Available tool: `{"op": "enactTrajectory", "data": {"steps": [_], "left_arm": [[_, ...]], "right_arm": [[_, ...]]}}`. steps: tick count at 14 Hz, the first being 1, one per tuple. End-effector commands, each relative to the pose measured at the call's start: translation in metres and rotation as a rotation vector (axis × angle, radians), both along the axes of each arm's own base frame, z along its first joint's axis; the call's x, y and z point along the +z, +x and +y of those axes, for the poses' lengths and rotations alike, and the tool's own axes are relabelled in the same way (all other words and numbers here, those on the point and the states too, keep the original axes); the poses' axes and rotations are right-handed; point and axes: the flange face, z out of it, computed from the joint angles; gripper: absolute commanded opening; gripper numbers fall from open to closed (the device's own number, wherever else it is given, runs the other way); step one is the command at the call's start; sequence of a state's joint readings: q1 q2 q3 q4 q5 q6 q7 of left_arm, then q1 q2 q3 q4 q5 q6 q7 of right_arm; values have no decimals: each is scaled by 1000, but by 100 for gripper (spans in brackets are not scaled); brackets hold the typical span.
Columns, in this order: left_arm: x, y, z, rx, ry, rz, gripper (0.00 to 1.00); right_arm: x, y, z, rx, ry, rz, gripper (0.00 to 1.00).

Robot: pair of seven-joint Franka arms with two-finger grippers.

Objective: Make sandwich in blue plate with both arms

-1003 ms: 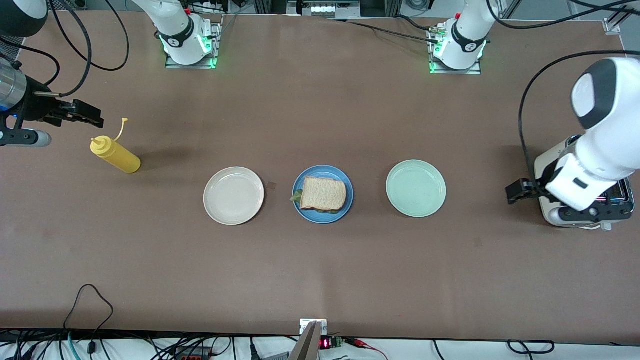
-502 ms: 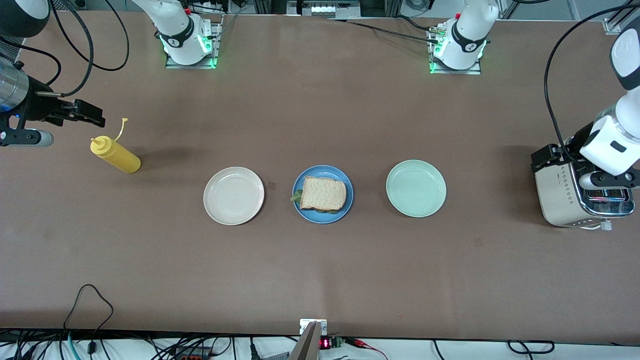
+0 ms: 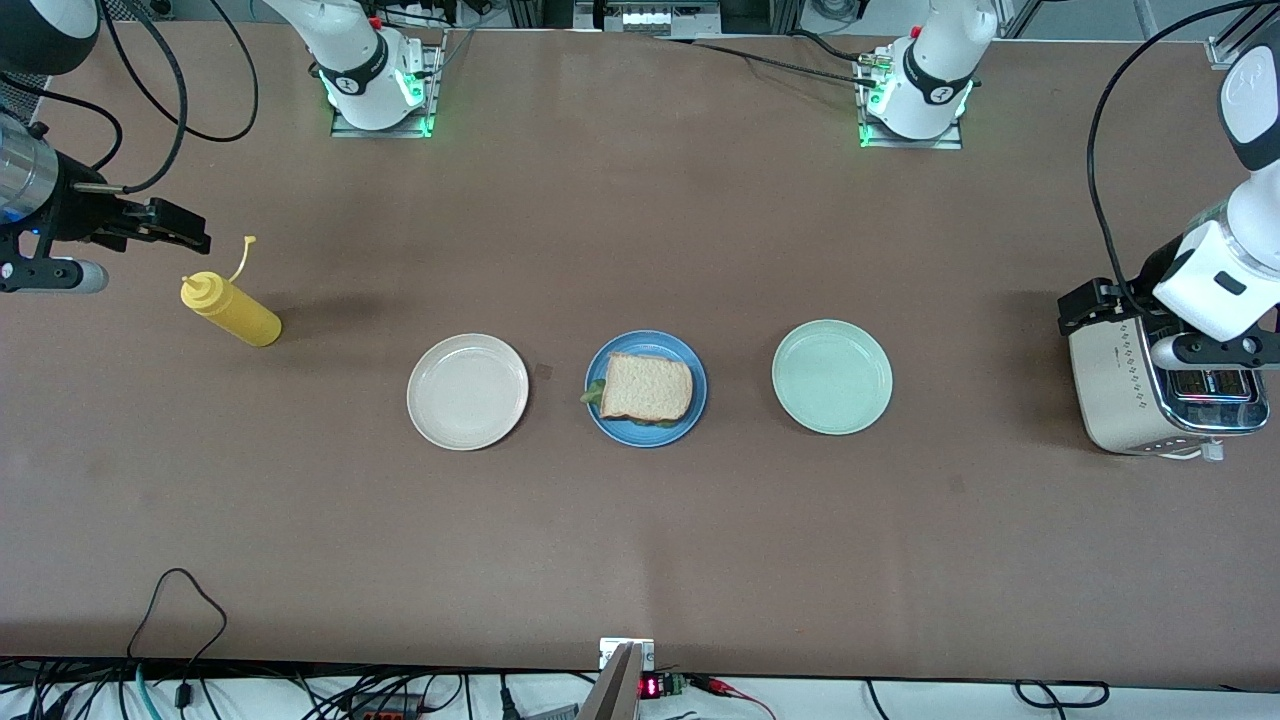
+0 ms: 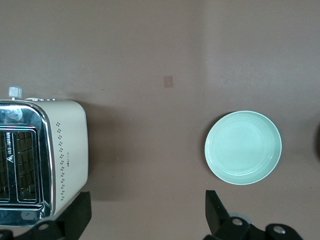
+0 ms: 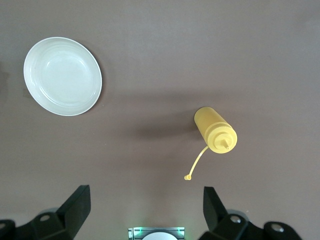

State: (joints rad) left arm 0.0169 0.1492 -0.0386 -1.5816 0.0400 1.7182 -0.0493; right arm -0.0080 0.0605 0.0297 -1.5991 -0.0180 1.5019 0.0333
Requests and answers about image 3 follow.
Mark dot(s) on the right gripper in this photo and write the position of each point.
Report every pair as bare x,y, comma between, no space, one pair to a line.
72,212

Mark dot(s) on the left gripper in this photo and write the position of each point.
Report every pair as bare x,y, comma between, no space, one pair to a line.
1150,271

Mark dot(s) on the yellow squeeze bottle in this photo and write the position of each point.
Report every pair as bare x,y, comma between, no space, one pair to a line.
240,318

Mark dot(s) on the toasted bread slice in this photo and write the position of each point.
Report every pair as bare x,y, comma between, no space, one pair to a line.
648,388

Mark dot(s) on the green lettuce leaf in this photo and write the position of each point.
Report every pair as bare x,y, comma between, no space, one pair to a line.
592,393

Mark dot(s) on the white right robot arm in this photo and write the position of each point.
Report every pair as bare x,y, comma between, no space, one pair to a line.
350,50

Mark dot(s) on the green plate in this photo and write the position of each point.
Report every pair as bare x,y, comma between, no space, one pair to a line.
832,377

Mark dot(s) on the beige plate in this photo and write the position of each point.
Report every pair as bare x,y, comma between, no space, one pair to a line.
468,392

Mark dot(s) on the blue plate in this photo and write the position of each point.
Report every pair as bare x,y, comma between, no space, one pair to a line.
646,438

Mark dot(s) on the cream and chrome toaster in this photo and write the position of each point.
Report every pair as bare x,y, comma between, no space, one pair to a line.
1110,390

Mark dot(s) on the grey mesh fabric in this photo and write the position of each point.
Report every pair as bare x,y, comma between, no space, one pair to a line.
20,100

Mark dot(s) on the grey device with white lights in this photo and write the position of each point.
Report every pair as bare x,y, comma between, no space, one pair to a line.
645,18

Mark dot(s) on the red LED display module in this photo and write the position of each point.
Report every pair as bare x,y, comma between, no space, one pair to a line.
650,687

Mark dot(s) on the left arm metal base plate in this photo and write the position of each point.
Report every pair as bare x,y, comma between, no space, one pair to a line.
950,140

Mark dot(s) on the aluminium corner bracket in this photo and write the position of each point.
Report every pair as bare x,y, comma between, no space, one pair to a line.
1225,48

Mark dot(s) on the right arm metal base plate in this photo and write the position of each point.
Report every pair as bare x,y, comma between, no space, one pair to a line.
432,90

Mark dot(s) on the white mount bracket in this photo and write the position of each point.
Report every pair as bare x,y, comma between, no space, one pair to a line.
610,650

